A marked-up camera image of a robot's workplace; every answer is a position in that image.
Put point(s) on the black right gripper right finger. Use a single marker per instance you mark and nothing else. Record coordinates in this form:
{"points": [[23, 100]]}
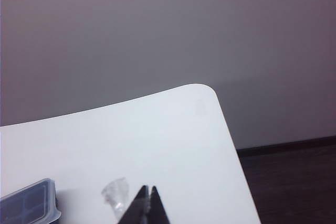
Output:
{"points": [[157, 212]]}

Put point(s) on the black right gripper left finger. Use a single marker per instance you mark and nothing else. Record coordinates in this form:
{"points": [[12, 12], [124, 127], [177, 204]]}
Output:
{"points": [[136, 212]]}

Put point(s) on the clear crumpled plastic piece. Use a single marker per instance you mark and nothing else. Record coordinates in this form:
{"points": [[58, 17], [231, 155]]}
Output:
{"points": [[115, 197]]}

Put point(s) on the clear plastic tray lid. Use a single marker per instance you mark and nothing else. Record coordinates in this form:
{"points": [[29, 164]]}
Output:
{"points": [[48, 183]]}

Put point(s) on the blue ice cube tray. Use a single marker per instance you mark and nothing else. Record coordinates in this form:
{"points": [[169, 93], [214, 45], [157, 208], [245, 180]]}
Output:
{"points": [[13, 212]]}

